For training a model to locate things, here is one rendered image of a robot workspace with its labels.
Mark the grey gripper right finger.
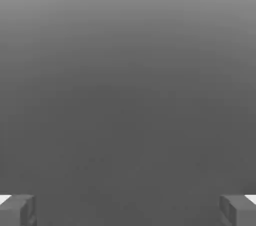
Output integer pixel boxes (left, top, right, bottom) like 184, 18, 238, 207
218, 194, 256, 226

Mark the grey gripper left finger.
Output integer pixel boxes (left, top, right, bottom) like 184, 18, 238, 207
0, 193, 38, 226

